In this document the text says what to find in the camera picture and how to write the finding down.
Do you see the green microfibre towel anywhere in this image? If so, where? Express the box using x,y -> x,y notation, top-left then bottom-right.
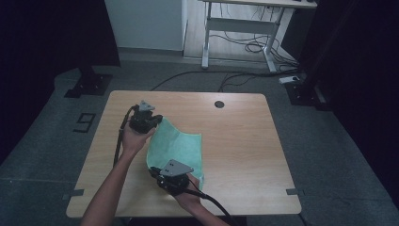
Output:
145,116 -> 205,191

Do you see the white metal desk frame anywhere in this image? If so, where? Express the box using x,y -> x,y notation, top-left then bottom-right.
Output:
200,0 -> 318,73

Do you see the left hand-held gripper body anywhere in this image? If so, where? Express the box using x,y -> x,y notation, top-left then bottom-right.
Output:
129,100 -> 156,134

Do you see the person's left hand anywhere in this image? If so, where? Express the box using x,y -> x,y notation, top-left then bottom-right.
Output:
120,124 -> 156,157

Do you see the long black floor cable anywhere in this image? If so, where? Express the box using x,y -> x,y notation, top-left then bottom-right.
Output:
150,69 -> 295,92

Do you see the hand-held gripper black cable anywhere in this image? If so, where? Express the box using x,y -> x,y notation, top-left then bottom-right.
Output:
112,105 -> 139,168
183,187 -> 239,226

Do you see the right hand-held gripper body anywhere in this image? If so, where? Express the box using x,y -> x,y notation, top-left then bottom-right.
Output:
150,159 -> 195,197

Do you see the black stand base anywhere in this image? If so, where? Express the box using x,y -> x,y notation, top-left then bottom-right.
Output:
64,73 -> 114,99
284,79 -> 331,111

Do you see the tangle of black floor cables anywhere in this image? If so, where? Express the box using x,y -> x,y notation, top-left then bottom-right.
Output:
210,31 -> 299,72

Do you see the left hand-held gripper black cable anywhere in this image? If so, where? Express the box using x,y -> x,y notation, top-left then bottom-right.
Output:
112,105 -> 139,168

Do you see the right hand-held gripper black cable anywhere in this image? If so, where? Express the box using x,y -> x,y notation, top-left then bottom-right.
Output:
183,187 -> 239,226

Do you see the white power strip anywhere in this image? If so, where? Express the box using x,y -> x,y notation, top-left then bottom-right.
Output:
279,75 -> 301,85

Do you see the person's right hand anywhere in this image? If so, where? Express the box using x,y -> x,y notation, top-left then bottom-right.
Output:
173,174 -> 207,215

